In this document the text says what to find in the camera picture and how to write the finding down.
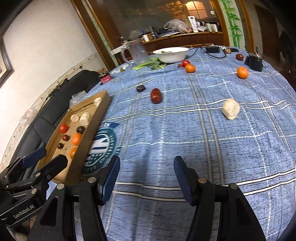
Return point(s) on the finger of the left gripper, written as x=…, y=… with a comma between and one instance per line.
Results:
x=44, y=175
x=20, y=165

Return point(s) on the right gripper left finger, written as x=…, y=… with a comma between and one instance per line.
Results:
x=56, y=218

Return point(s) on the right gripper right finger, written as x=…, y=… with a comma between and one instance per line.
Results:
x=237, y=220

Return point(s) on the orange tangerine pair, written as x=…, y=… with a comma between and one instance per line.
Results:
x=72, y=152
x=76, y=138

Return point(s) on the dark red date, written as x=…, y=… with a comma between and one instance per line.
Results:
x=65, y=137

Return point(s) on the red tomato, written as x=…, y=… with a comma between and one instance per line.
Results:
x=63, y=128
x=185, y=62

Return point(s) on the dark plum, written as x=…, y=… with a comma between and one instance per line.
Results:
x=80, y=129

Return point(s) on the beige yam chunk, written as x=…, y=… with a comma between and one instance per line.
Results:
x=74, y=118
x=85, y=118

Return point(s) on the black sofa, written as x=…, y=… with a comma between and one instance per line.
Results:
x=42, y=127

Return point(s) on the brown cardboard tray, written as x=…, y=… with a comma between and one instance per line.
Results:
x=71, y=175

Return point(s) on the blue plaid tablecloth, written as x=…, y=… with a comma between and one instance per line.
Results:
x=256, y=150

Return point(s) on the white yam chunk large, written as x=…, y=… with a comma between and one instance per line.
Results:
x=230, y=109

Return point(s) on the pink black small box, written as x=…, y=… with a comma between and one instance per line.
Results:
x=105, y=78

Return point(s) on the small white plate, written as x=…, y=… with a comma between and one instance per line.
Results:
x=119, y=69

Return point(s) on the large red jujube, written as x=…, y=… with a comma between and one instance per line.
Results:
x=156, y=96

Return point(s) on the right edge orange tangerine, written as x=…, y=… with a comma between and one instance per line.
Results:
x=242, y=72

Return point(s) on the clear plastic pitcher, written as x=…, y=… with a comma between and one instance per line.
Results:
x=137, y=51

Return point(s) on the green leafy vegetable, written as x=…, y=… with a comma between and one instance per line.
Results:
x=153, y=64

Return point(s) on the far orange tangerine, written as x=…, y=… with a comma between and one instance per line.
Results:
x=190, y=68

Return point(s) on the black box on table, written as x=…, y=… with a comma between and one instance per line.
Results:
x=254, y=61

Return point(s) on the far dark red jujube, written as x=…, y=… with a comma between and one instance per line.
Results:
x=239, y=57

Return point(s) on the black power adapter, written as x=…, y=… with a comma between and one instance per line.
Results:
x=212, y=49

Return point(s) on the white bowl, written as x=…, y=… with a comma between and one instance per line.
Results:
x=171, y=54

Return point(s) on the wooden counter cabinet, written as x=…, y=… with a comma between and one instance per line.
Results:
x=110, y=23

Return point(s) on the plastic bag on counter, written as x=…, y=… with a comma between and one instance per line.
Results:
x=178, y=26

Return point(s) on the white tall carton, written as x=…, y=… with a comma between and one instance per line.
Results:
x=193, y=23

